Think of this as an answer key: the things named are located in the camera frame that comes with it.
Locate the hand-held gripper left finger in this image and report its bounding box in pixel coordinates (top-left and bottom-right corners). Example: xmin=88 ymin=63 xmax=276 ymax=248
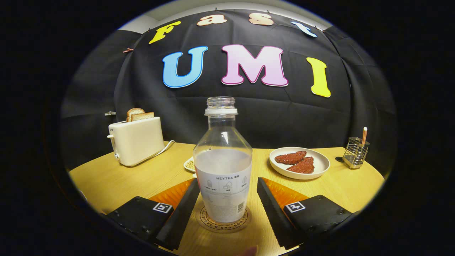
xmin=106 ymin=178 xmax=200 ymax=251

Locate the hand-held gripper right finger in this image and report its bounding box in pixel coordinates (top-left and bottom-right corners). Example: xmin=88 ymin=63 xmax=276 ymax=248
xmin=257 ymin=177 xmax=356 ymax=250

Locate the round wooden coaster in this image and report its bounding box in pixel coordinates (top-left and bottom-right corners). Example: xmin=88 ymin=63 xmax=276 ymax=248
xmin=196 ymin=204 xmax=251 ymax=233

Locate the clear juice bottle white label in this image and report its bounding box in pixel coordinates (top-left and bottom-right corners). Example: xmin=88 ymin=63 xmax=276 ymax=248
xmin=193 ymin=96 xmax=253 ymax=224

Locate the white divided snack dish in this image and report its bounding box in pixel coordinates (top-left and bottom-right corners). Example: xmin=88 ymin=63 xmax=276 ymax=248
xmin=183 ymin=156 xmax=197 ymax=178

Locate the red-brown meat slice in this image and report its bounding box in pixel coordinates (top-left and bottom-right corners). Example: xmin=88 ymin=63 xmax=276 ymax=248
xmin=274 ymin=151 xmax=307 ymax=165
xmin=287 ymin=156 xmax=315 ymax=174

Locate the wooden table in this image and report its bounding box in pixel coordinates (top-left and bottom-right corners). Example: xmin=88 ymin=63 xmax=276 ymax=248
xmin=68 ymin=142 xmax=386 ymax=256

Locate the white round plate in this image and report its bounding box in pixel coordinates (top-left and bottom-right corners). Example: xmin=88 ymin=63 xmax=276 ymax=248
xmin=269 ymin=147 xmax=331 ymax=180

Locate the cream toaster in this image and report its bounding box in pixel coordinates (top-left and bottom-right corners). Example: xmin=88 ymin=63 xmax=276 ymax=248
xmin=107 ymin=117 xmax=165 ymax=167

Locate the toast slice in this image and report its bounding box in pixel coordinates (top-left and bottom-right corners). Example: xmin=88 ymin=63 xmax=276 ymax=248
xmin=126 ymin=108 xmax=145 ymax=122
xmin=130 ymin=112 xmax=155 ymax=122

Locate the white toaster cable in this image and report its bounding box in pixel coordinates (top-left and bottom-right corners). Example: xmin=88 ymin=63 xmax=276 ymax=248
xmin=142 ymin=140 xmax=176 ymax=164

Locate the metal wire holder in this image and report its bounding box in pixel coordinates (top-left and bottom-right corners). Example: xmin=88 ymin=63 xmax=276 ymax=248
xmin=343 ymin=137 xmax=370 ymax=169

